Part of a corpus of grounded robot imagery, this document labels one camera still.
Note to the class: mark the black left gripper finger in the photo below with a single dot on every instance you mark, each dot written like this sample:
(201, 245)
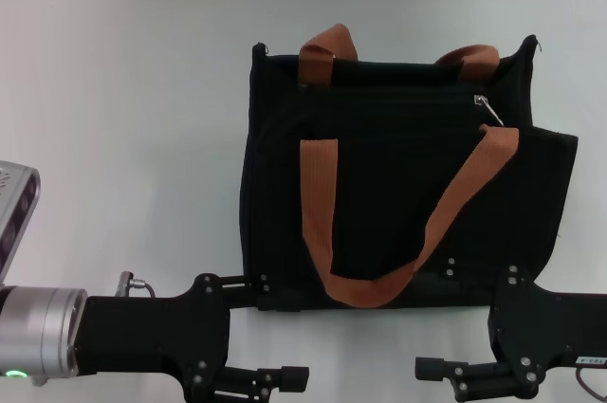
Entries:
(284, 379)
(265, 294)

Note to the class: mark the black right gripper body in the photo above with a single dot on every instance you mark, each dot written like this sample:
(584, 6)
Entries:
(545, 327)

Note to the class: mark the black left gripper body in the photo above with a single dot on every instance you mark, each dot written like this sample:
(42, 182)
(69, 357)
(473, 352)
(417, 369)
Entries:
(152, 334)

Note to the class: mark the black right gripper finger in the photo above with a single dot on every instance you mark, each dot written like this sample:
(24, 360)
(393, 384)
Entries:
(453, 280)
(474, 381)

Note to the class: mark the silver zipper pull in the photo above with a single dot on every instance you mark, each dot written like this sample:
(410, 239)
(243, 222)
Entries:
(488, 109)

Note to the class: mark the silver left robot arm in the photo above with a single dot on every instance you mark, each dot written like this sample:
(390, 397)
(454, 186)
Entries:
(42, 332)

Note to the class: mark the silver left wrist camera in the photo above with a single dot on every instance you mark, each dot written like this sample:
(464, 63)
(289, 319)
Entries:
(16, 218)

